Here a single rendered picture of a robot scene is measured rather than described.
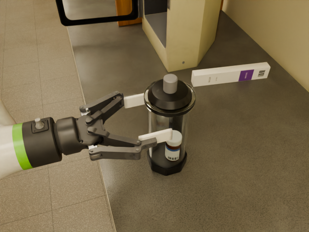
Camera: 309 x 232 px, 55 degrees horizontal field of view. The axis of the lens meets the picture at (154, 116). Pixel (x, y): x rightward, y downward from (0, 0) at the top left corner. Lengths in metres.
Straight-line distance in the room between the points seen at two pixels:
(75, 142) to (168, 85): 0.21
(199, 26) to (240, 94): 0.25
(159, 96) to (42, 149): 0.24
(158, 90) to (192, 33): 0.43
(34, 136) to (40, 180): 1.40
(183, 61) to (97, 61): 0.31
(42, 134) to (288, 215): 0.56
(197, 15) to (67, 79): 1.82
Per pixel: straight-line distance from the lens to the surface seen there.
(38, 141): 0.59
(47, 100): 2.48
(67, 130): 0.59
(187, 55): 1.04
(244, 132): 0.88
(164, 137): 0.60
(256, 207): 0.75
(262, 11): 1.28
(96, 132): 0.60
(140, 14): 1.27
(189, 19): 0.97
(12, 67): 2.95
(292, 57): 1.17
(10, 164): 0.61
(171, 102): 0.58
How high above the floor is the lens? 1.57
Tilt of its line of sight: 45 degrees down
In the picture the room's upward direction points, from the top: straight up
